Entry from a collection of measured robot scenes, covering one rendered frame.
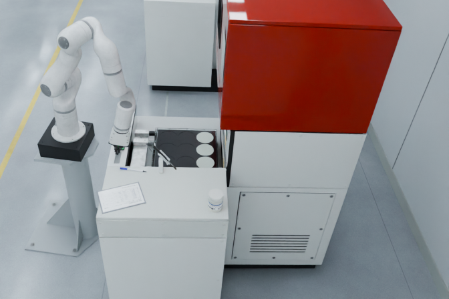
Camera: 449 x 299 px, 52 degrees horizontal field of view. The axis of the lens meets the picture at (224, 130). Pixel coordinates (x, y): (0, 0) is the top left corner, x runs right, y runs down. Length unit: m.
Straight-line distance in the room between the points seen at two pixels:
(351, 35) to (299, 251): 1.53
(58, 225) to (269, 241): 1.50
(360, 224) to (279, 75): 1.84
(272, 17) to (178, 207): 0.99
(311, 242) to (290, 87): 1.21
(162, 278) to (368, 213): 1.80
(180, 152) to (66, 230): 1.20
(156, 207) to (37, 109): 2.55
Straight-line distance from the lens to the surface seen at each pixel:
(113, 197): 2.30
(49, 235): 3.46
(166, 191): 2.31
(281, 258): 3.11
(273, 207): 2.70
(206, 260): 2.47
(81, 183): 2.97
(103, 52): 2.15
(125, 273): 2.59
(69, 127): 2.69
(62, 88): 2.49
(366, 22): 2.10
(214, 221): 2.22
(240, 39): 1.99
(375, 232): 3.65
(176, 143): 2.67
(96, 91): 4.72
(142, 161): 2.60
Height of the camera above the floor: 2.66
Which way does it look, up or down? 40 degrees down
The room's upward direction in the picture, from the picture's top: 5 degrees clockwise
